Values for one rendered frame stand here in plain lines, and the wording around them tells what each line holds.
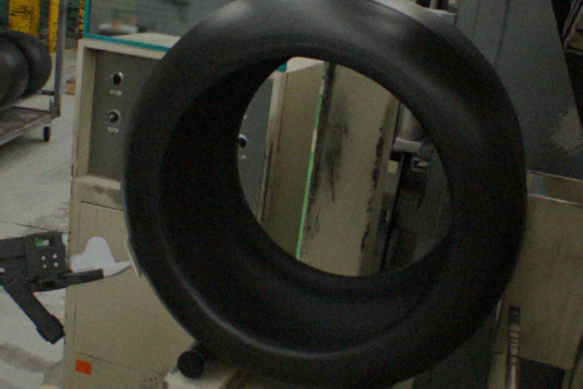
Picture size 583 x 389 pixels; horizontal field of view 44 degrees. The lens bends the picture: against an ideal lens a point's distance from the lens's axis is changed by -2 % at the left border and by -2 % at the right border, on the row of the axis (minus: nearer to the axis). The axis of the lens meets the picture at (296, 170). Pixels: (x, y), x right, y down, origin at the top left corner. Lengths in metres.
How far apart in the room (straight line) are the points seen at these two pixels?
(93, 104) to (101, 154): 0.14
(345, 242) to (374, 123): 0.24
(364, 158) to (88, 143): 0.91
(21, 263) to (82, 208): 0.93
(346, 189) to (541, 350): 0.45
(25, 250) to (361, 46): 0.55
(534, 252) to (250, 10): 0.64
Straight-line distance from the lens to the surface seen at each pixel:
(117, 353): 2.12
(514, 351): 1.17
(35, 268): 1.08
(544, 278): 1.31
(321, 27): 0.94
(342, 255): 1.41
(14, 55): 5.24
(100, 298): 2.08
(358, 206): 1.38
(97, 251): 1.10
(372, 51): 0.92
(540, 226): 1.28
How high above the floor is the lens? 1.50
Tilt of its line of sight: 15 degrees down
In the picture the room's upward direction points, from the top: 8 degrees clockwise
